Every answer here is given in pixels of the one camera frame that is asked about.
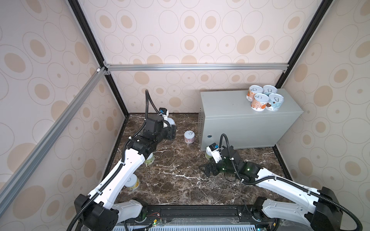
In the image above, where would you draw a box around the white pink label can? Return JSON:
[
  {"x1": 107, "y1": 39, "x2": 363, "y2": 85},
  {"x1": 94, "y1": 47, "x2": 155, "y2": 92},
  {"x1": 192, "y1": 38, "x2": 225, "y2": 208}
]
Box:
[{"x1": 251, "y1": 93, "x2": 269, "y2": 112}]

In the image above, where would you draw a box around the blue label can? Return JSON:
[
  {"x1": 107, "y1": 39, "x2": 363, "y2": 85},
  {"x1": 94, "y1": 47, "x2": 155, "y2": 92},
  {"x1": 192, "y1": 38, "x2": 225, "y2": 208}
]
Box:
[{"x1": 266, "y1": 93, "x2": 284, "y2": 112}]

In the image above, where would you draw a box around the black frame post right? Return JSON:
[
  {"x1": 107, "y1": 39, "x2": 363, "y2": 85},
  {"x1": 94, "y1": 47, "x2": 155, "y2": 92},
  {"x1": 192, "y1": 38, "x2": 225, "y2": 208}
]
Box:
[{"x1": 275, "y1": 0, "x2": 334, "y2": 89}]

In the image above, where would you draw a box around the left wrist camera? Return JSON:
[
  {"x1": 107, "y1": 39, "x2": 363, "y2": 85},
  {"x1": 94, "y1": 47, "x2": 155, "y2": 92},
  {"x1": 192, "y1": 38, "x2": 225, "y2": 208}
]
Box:
[{"x1": 159, "y1": 107, "x2": 169, "y2": 120}]

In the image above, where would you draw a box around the black frame post left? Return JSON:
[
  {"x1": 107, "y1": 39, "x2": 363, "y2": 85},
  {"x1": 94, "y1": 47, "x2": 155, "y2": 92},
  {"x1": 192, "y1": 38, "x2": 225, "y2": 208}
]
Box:
[{"x1": 67, "y1": 0, "x2": 130, "y2": 117}]

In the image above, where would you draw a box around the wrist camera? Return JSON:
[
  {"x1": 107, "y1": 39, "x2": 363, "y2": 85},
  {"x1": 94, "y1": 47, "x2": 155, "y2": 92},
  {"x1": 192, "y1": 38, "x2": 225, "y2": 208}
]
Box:
[
  {"x1": 159, "y1": 107, "x2": 169, "y2": 120},
  {"x1": 208, "y1": 143, "x2": 223, "y2": 163}
]

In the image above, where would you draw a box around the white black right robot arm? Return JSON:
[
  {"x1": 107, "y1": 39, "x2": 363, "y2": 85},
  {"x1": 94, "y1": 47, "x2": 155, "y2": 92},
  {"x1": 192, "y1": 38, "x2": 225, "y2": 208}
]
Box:
[{"x1": 199, "y1": 159, "x2": 363, "y2": 231}]

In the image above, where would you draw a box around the teal label can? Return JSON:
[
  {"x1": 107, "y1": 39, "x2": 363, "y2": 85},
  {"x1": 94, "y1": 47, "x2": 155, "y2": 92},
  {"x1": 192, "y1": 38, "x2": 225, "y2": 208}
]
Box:
[{"x1": 263, "y1": 85, "x2": 278, "y2": 96}]

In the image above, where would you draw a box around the light green label can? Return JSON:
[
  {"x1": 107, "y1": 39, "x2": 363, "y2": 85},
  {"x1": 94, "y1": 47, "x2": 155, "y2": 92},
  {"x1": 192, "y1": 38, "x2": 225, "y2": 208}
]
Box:
[{"x1": 145, "y1": 153, "x2": 155, "y2": 165}]

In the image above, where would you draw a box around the red label can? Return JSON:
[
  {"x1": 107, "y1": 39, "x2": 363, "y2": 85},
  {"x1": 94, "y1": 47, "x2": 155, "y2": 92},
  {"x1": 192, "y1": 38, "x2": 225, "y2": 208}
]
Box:
[{"x1": 167, "y1": 117, "x2": 175, "y2": 126}]

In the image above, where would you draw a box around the orange label can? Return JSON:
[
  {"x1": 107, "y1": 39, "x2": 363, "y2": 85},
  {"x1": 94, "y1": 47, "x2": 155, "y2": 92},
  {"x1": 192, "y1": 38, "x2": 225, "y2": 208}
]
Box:
[{"x1": 246, "y1": 85, "x2": 264, "y2": 102}]

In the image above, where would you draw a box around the black frame post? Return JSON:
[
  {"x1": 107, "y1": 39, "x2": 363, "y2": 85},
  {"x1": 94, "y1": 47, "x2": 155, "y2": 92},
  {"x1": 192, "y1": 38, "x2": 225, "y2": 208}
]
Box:
[
  {"x1": 67, "y1": 0, "x2": 130, "y2": 117},
  {"x1": 275, "y1": 0, "x2": 334, "y2": 89}
]

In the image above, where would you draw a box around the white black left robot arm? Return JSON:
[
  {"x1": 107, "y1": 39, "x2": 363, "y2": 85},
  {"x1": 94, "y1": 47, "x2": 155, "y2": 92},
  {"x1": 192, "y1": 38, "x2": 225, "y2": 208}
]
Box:
[{"x1": 67, "y1": 115, "x2": 177, "y2": 231}]

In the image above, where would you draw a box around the diagonal aluminium rail left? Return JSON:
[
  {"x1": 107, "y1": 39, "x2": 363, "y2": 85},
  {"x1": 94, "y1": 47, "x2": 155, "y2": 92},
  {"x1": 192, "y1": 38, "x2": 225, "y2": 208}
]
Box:
[{"x1": 1, "y1": 66, "x2": 107, "y2": 216}]

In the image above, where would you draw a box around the yellow green label can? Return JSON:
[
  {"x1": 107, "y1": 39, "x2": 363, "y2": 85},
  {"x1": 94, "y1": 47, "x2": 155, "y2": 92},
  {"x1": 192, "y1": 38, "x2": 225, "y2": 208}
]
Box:
[{"x1": 125, "y1": 174, "x2": 140, "y2": 191}]

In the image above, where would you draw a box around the horizontal aluminium rail back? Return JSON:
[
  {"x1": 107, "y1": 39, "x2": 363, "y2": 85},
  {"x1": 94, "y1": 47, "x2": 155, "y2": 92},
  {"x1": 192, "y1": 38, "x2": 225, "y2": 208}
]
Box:
[{"x1": 107, "y1": 63, "x2": 289, "y2": 71}]

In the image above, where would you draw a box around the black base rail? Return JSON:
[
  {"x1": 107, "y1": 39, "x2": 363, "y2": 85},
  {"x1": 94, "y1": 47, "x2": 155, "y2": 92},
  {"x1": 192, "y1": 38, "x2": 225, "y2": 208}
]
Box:
[{"x1": 75, "y1": 204, "x2": 319, "y2": 231}]

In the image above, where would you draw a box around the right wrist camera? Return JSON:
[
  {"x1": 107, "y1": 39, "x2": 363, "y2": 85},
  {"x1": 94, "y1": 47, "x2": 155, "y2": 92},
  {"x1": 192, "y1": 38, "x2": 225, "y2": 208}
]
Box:
[{"x1": 208, "y1": 143, "x2": 223, "y2": 163}]

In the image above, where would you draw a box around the grey metal cabinet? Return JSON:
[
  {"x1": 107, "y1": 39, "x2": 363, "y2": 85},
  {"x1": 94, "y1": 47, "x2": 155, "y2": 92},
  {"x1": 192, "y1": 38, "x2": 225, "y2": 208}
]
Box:
[{"x1": 198, "y1": 89, "x2": 303, "y2": 151}]

